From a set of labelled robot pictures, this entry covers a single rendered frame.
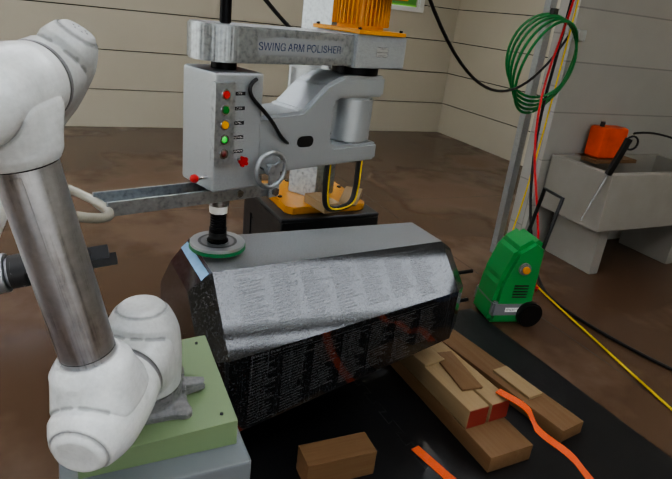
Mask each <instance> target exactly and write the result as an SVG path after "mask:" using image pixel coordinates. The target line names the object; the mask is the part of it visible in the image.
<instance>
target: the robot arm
mask: <svg viewBox="0 0 672 479"><path fill-rule="evenodd" d="M97 62H98V45H97V44H96V39H95V37H94V36H93V35H92V34H91V33H90V32H89V31H88V30H86V29H85V28H83V27H82V26H80V25H79V24H77V23H75V22H73V21H71V20H68V19H61V20H59V19H57V20H54V21H52V22H50V23H48V24H46V25H44V26H43V27H41V28H40V29H39V31H38V33H37V34H36V35H30V36H28V37H25V38H22V39H19V40H5V41H0V236H1V233H2V231H3V229H4V226H5V224H6V221H7V219H8V222H9V225H10V228H11V230H12V233H13V236H14V239H15V241H16V244H17V247H18V250H19V252H20V253H18V254H12V255H6V254H5V253H0V294H3V293H7V292H12V290H13V289H15V288H21V287H27V286H31V285H32V288H33V291H34V294H35V297H36V299H37V302H38V305H39V308H40V310H41V313H42V316H43V319H44V321H45V324H46V327H47V330H48V332H49V335H50V338H51V341H52V343H53V346H54V349H55V352H56V354H57V358H56V360H55V362H54V363H53V365H52V367H51V369H50V371H49V374H48V381H49V413H50V416H51V417H50V419H49V420H48V422H47V442H48V447H49V450H50V452H51V453H52V455H53V456H54V458H55V459H56V460H57V462H58V463H60V464H61V465H62V466H64V467H66V468H68V469H70V470H73V471H77V472H92V471H95V470H98V469H100V468H102V467H107V466H109V465H110V464H112V463H113V462H115V461H116V460H117V459H118V458H120V457H121V456H122V455H123V454H124V453H125V452H126V451H127V450H128V449H129V448H130V447H131V446H132V444H133V443H134V442H135V440H136V439H137V437H138V436H139V434H140V432H141V431H142V429H143V427H144V426H145V425H149V424H154V423H159V422H164V421H170V420H177V419H179V420H186V419H189V418H190V417H191V416H192V407H191V406H190V405H189V403H188V400H187V395H188V394H191V393H193V392H196V391H199V390H202V389H204V388H205V383H204V381H205V380H204V377H193V376H184V367H183V366H182V342H181V333H180V326H179V323H178V320H177V318H176V316H175V314H174V312H173V310H172V309H171V307H170V306H169V305H168V304H167V303H166V302H164V301H162V300H161V299H160V298H158V297H156V296H152V295H136V296H132V297H129V298H127V299H125V300H123V301H122V302H121V303H119V304H118V305H117V306H116V307H115V308H114V310H113V311H112V313H111V314H110V316H109V318H108V315H107V312H106V309H105V306H104V302H103V299H102V296H101V292H100V289H99V286H98V283H97V279H96V276H95V273H94V270H93V268H99V267H104V266H110V265H116V264H118V260H117V254H116V252H111V253H109V249H108V245H107V244H104V245H98V246H92V247H86V243H85V240H84V237H83V233H82V230H81V227H80V224H79V220H78V217H77V214H76V210H75V207H74V204H73V201H72V197H71V194H70V191H69V187H68V184H67V181H66V178H65V174H64V171H63V168H62V164H61V161H60V157H61V156H62V153H63V150H64V126H65V125H66V123H67V122H68V120H69V119H70V118H71V116H72V115H73V114H74V113H75V111H76V110H77V109H78V107H79V105H80V103H81V102H82V100H83V98H84V96H85V94H86V92H87V90H88V88H89V86H90V84H91V82H92V80H93V78H94V75H95V72H96V68H97Z"/></svg>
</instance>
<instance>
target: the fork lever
mask: <svg viewBox="0 0 672 479"><path fill-rule="evenodd" d="M267 194H268V190H267V189H263V188H261V187H259V186H258V184H257V185H256V186H251V187H244V188H238V189H231V190H225V191H218V192H211V191H209V190H207V189H206V188H204V187H202V186H200V185H198V184H196V183H192V182H185V183H175V184H165V185H156V186H146V187H136V188H127V189H117V190H107V191H97V192H92V196H93V197H98V198H99V199H101V200H103V201H104V202H106V207H111V208H112V209H113V211H114V216H121V215H129V214H136V213H143V212H151V211H158V210H166V209H173V208H180V207H188V206H195V205H203V204H210V203H217V202H225V201H232V200H240V199H247V198H254V197H262V196H267ZM272 194H273V195H274V196H277V195H278V194H279V189H277V188H274V189H273V190H272Z"/></svg>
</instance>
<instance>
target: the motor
mask: <svg viewBox="0 0 672 479"><path fill-rule="evenodd" d="M398 1H408V0H398ZM391 6H392V0H334V3H333V13H332V22H337V25H330V24H320V21H317V22H316V23H313V27H317V28H323V29H330V30H337V31H343V32H350V33H356V34H366V35H379V36H392V37H404V38H405V37H406V34H405V33H403V31H400V32H399V33H398V32H391V31H383V28H389V21H390V13H391Z"/></svg>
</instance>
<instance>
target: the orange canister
mask: <svg viewBox="0 0 672 479"><path fill-rule="evenodd" d="M605 124H606V122H605V121H601V123H600V125H592V126H591V128H590V132H589V136H588V140H587V143H586V147H585V151H584V153H575V154H579V155H580V154H581V159H582V160H585V161H588V162H591V163H594V164H610V163H611V161H612V160H613V158H614V156H615V155H616V153H617V151H618V149H619V148H620V146H621V144H622V143H623V141H624V139H625V138H626V137H627V136H628V132H629V130H628V129H627V128H624V127H620V126H616V125H605ZM583 154H584V155H585V156H584V155H583ZM636 161H637V160H636V159H633V158H629V157H626V156H623V158H622V159H621V161H620V163H636Z"/></svg>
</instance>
